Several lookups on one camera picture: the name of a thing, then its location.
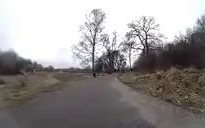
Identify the person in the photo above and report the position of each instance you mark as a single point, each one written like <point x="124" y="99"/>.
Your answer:
<point x="94" y="74"/>

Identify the dark bare wood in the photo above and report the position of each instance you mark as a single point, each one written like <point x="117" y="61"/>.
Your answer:
<point x="190" y="50"/>
<point x="6" y="63"/>

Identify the pale grass field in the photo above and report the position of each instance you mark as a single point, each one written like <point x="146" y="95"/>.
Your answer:
<point x="26" y="85"/>

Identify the tall bare tree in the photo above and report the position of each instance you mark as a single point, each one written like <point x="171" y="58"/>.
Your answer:
<point x="93" y="50"/>

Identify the bare spreading tree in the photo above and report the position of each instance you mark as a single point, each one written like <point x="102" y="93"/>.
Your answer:
<point x="146" y="40"/>

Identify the leaf-covered verge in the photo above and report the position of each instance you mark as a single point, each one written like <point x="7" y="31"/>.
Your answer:
<point x="176" y="86"/>

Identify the clump of bare trees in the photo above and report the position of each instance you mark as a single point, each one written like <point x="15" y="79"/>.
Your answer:
<point x="113" y="61"/>

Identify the grey asphalt path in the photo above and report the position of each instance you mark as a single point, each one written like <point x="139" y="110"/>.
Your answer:
<point x="90" y="106"/>

